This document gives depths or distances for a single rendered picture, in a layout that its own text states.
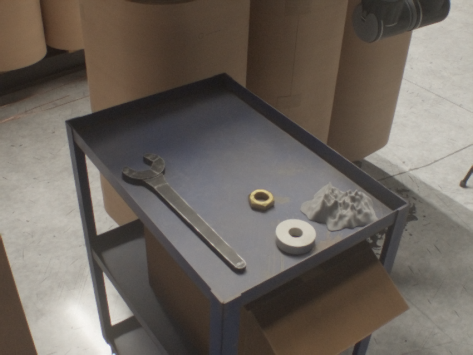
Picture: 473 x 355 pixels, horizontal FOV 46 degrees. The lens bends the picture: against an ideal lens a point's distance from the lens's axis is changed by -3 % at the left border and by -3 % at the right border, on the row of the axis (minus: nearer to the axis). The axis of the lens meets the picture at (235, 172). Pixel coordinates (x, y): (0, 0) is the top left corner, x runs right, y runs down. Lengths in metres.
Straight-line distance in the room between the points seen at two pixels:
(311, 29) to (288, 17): 0.10
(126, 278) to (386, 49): 1.30
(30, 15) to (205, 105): 1.87
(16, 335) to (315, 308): 0.62
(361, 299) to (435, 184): 1.74
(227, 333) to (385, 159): 2.02
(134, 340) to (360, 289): 0.92
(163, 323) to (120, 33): 0.75
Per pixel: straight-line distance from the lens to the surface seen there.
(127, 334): 1.85
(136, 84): 1.59
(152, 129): 1.33
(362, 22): 1.57
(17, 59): 3.19
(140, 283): 1.47
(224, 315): 0.92
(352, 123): 2.33
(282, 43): 1.82
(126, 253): 1.55
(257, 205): 1.10
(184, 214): 1.08
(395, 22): 1.57
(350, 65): 2.21
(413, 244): 2.43
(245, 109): 1.41
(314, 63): 1.93
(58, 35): 3.34
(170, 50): 1.52
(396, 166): 2.84
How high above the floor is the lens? 1.60
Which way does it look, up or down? 37 degrees down
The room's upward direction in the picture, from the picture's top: 3 degrees clockwise
